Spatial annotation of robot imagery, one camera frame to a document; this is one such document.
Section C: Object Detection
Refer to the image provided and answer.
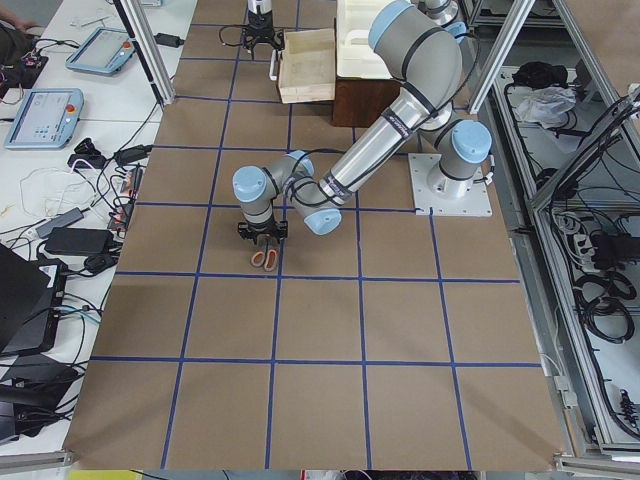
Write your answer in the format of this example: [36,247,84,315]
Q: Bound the black power adapter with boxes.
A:
[44,227,113,256]

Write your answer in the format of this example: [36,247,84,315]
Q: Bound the aluminium frame post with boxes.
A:
[114,0,176,107]
[468,0,535,115]

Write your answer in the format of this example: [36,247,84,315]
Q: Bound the orange grey handled scissors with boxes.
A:
[250,236,279,272]

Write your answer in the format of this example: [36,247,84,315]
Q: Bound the white foam tray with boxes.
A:
[336,0,391,80]

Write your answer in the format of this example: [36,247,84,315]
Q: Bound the blue teach pendant far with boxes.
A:
[65,27,134,76]

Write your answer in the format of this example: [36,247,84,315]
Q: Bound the black laptop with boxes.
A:
[1,246,68,357]

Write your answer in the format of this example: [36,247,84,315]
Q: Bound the light wooden drawer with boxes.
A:
[277,28,336,104]

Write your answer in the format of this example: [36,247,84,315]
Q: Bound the dark wooden drawer cabinet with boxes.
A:
[331,77,400,128]

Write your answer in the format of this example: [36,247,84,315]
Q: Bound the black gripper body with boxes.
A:
[237,218,288,244]
[242,15,285,58]

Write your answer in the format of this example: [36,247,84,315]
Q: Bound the white crumpled cloth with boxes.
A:
[515,86,576,128]

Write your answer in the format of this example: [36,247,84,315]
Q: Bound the blue teach pendant near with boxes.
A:
[4,88,84,150]

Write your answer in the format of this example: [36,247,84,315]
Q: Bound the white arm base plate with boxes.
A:
[408,153,493,217]

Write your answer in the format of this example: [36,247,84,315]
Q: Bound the white drawer handle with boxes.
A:
[268,50,281,82]

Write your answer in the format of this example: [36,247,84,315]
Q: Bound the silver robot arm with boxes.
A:
[241,0,285,59]
[232,1,492,242]

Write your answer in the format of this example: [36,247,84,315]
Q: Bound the blue teach pendant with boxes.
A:
[4,88,84,150]
[65,27,134,76]

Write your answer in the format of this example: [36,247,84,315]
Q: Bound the aluminium frame post left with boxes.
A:
[114,0,176,107]

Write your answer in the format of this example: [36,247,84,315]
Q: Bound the aluminium frame post right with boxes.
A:
[468,0,535,115]

